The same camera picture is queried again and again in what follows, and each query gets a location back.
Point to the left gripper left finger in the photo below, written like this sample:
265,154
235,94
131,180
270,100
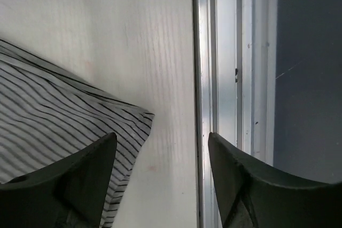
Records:
68,193

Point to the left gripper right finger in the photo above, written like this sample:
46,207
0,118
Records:
251,193

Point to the grey striped underwear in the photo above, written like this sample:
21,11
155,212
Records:
48,113

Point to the aluminium mounting rail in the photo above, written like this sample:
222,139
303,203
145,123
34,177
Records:
235,78

